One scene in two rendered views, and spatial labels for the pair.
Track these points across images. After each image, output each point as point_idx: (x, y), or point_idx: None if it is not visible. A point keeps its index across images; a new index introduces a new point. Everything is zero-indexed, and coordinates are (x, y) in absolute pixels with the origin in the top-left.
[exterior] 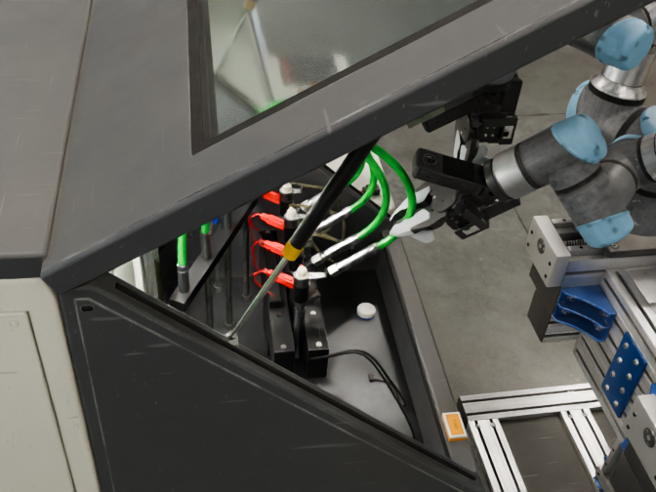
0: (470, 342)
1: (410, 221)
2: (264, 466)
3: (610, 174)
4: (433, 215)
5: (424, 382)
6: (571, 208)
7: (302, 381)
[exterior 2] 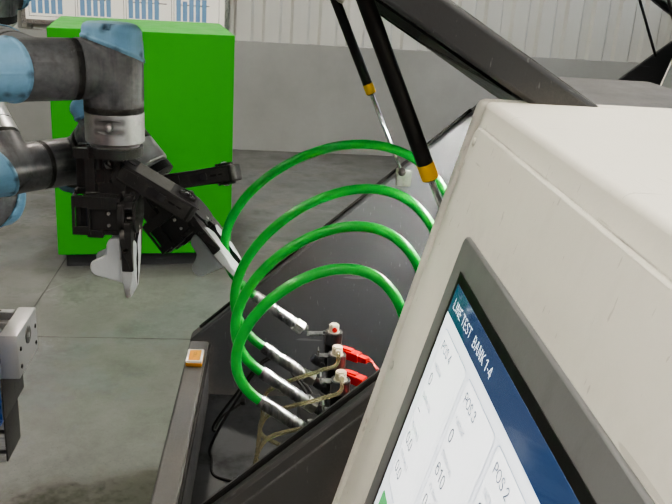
0: None
1: (230, 244)
2: None
3: (61, 138)
4: (213, 220)
5: (202, 393)
6: None
7: (349, 210)
